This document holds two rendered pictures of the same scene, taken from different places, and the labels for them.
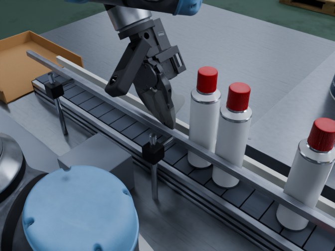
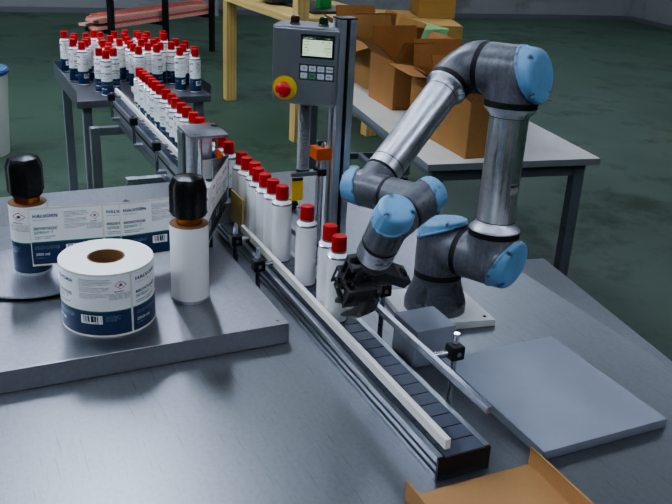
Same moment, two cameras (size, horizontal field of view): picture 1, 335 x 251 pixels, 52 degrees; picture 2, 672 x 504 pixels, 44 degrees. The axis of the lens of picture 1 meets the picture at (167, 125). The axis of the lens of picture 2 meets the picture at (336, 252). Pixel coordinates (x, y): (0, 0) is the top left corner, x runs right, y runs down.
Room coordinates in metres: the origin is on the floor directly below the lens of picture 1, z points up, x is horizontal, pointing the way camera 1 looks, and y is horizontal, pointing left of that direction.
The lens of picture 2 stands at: (2.06, 0.57, 1.76)
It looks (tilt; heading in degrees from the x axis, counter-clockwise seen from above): 23 degrees down; 202
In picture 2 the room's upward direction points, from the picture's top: 3 degrees clockwise
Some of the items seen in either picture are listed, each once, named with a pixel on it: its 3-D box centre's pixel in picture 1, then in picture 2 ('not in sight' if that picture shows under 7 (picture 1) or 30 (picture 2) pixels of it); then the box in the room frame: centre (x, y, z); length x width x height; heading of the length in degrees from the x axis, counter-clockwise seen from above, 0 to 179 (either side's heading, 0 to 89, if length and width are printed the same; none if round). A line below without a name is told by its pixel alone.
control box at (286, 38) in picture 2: not in sight; (309, 63); (0.15, -0.31, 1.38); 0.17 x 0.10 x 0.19; 103
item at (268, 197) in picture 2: not in sight; (272, 216); (0.21, -0.37, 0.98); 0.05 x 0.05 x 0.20
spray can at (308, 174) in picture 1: (306, 177); (306, 245); (0.35, -0.21, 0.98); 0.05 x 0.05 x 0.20
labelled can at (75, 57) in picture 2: not in sight; (125, 57); (-1.44, -2.06, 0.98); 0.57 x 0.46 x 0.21; 138
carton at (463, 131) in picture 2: not in sight; (478, 103); (-1.53, -0.27, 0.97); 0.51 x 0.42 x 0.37; 134
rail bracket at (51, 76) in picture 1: (66, 100); (443, 372); (0.65, 0.24, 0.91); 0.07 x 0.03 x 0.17; 138
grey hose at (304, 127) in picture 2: not in sight; (303, 135); (0.10, -0.34, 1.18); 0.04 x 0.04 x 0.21
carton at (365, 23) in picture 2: not in sight; (376, 52); (-2.50, -1.11, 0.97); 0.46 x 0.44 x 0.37; 44
